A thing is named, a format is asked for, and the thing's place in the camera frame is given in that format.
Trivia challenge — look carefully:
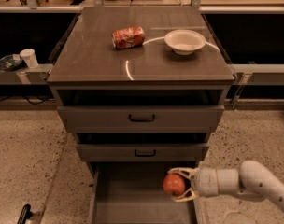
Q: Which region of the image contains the white bowl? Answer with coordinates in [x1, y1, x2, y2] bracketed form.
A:
[164, 30, 206, 55]

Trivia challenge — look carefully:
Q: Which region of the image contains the black handle on floor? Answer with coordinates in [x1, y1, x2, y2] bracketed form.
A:
[17, 204, 32, 224]

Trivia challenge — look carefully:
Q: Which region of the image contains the bottom grey drawer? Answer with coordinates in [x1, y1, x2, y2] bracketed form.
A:
[88, 162, 197, 224]

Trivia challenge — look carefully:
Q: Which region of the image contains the dark blue bowl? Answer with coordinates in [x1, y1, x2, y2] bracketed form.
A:
[0, 54, 23, 72]

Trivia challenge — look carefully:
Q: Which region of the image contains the grey drawer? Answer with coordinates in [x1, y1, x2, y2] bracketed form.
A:
[88, 162, 197, 224]
[58, 90, 224, 133]
[76, 133, 209, 162]

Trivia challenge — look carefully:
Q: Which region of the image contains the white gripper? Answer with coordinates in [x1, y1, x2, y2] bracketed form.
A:
[168, 167, 219, 203]

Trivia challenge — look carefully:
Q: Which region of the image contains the grey drawer cabinet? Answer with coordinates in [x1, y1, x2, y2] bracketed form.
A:
[46, 5, 236, 224]

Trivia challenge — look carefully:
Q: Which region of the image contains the crushed red soda can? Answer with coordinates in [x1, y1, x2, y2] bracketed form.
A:
[111, 26, 145, 49]

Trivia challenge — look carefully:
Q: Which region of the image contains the middle grey drawer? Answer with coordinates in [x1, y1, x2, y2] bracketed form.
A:
[76, 133, 209, 162]

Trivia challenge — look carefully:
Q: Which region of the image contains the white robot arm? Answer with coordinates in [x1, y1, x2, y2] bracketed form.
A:
[168, 161, 284, 213]

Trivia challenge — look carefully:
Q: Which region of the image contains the top grey drawer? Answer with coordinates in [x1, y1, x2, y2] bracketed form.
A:
[58, 90, 224, 133]

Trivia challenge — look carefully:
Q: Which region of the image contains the white paper cup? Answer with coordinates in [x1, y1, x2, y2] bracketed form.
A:
[20, 49, 38, 68]

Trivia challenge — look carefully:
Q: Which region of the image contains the red apple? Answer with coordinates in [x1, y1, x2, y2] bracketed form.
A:
[163, 174, 185, 196]

